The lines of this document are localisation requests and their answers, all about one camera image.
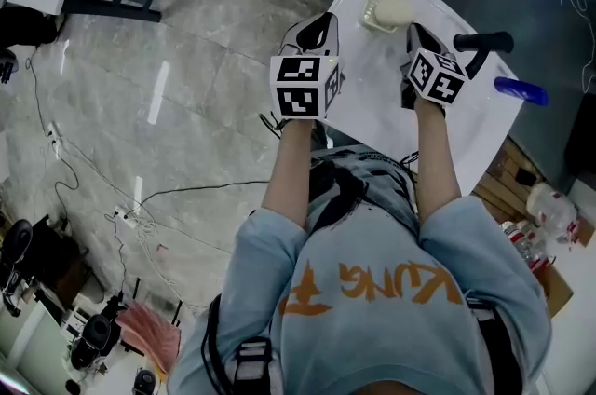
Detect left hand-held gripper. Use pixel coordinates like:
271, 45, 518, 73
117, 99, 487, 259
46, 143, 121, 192
268, 12, 346, 131

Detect blue plastic tube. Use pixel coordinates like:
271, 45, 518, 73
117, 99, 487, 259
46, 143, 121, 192
494, 75, 550, 107

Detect small black grey device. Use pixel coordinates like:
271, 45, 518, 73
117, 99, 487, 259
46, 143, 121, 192
131, 368, 158, 395

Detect dark grey hand-held gripper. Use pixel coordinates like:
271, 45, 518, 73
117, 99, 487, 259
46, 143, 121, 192
0, 217, 35, 293

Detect black handle tool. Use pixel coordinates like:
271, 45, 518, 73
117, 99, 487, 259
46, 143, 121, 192
453, 31, 515, 80

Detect black box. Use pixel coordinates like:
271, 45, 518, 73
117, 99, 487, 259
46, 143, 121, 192
563, 91, 596, 176

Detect black round device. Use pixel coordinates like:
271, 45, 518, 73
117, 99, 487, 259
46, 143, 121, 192
68, 312, 123, 372

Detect white cabinet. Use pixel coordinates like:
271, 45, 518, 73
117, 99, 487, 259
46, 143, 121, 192
0, 302, 71, 395

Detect pink cloth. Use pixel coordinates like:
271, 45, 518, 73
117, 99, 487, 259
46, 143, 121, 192
115, 301, 183, 375

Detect person's left forearm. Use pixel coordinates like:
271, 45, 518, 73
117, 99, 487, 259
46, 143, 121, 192
259, 117, 318, 230

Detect person's right forearm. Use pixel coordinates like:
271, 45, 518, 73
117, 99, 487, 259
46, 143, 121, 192
411, 102, 464, 225

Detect clear plastic bottle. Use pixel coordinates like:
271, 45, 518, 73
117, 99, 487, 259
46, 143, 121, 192
500, 220, 556, 274

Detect wooden crate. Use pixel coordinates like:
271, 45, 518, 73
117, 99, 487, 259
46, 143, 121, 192
469, 136, 596, 320

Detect white power strip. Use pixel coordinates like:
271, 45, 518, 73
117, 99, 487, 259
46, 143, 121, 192
45, 121, 65, 153
112, 205, 138, 231

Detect person's grey trousers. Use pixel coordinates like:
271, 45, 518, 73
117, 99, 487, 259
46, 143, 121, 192
305, 121, 421, 237

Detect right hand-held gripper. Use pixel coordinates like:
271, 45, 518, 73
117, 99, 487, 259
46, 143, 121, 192
399, 22, 468, 119

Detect person's light blue printed shirt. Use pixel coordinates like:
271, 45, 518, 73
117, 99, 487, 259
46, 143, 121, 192
166, 195, 554, 395

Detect pale green rounded block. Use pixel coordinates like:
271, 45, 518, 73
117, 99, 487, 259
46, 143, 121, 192
374, 0, 416, 29

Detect person's black harness straps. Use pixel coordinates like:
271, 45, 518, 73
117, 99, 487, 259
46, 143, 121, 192
199, 293, 526, 395

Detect black floor cable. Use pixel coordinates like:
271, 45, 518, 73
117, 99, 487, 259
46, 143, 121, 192
131, 179, 272, 218

